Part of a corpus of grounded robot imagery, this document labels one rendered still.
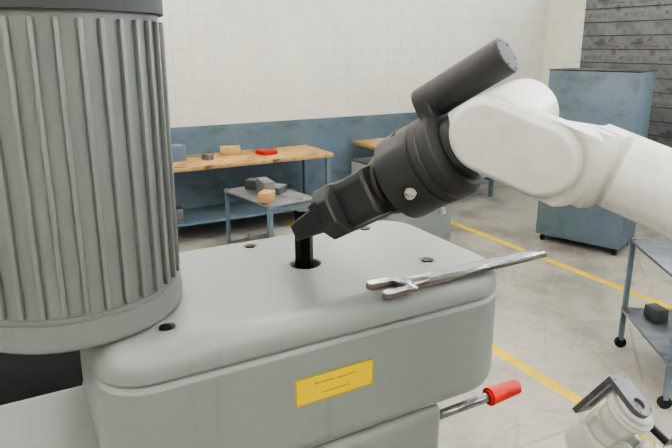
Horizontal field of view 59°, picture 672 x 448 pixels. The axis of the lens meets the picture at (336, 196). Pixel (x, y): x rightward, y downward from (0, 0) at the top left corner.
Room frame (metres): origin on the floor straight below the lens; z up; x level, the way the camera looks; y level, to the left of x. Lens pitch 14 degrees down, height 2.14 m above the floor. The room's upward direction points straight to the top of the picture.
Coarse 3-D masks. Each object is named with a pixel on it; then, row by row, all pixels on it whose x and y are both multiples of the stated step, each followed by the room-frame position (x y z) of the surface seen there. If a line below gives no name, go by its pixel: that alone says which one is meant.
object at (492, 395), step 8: (496, 384) 0.69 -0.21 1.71; (504, 384) 0.69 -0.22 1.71; (512, 384) 0.69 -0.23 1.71; (520, 384) 0.70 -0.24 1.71; (488, 392) 0.67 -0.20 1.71; (496, 392) 0.67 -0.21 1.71; (504, 392) 0.68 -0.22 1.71; (512, 392) 0.68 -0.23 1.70; (520, 392) 0.69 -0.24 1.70; (464, 400) 0.66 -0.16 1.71; (472, 400) 0.66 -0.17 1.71; (480, 400) 0.66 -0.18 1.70; (488, 400) 0.67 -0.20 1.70; (496, 400) 0.67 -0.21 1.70; (504, 400) 0.68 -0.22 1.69; (448, 408) 0.64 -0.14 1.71; (456, 408) 0.65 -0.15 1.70; (464, 408) 0.65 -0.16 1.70; (440, 416) 0.63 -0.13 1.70; (448, 416) 0.64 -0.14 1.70
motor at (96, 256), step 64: (0, 0) 0.44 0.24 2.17; (64, 0) 0.46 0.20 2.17; (128, 0) 0.50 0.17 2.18; (0, 64) 0.45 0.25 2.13; (64, 64) 0.46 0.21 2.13; (128, 64) 0.50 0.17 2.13; (0, 128) 0.45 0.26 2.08; (64, 128) 0.46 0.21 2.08; (128, 128) 0.49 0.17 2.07; (0, 192) 0.45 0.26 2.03; (64, 192) 0.46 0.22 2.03; (128, 192) 0.49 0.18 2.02; (0, 256) 0.45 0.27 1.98; (64, 256) 0.45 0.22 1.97; (128, 256) 0.48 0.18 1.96; (0, 320) 0.45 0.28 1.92; (64, 320) 0.45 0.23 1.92; (128, 320) 0.48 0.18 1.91
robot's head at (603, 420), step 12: (600, 408) 0.73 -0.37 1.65; (612, 408) 0.70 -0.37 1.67; (576, 420) 0.75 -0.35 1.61; (588, 420) 0.72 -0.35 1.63; (600, 420) 0.71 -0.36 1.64; (612, 420) 0.70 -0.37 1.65; (576, 432) 0.73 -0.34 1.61; (588, 432) 0.71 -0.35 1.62; (600, 432) 0.70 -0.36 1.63; (612, 432) 0.70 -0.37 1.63; (624, 432) 0.69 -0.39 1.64; (636, 432) 0.68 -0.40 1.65; (576, 444) 0.72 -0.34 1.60; (588, 444) 0.71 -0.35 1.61; (600, 444) 0.70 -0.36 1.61; (612, 444) 0.70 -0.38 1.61; (624, 444) 0.69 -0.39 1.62; (636, 444) 0.71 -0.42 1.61; (648, 444) 0.69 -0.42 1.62
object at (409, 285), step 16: (512, 256) 0.67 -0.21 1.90; (528, 256) 0.67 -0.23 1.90; (544, 256) 0.68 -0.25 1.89; (432, 272) 0.61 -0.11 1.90; (448, 272) 0.61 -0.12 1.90; (464, 272) 0.62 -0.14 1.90; (480, 272) 0.63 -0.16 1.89; (368, 288) 0.58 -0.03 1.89; (400, 288) 0.57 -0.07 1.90; (416, 288) 0.57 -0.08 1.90
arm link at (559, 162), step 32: (480, 96) 0.49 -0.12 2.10; (480, 128) 0.48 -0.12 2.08; (512, 128) 0.47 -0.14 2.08; (544, 128) 0.45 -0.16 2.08; (576, 128) 0.45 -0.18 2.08; (608, 128) 0.47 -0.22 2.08; (480, 160) 0.48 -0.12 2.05; (512, 160) 0.47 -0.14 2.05; (544, 160) 0.45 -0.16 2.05; (576, 160) 0.44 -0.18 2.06; (608, 160) 0.45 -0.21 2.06; (544, 192) 0.45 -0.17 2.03; (576, 192) 0.45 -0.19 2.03
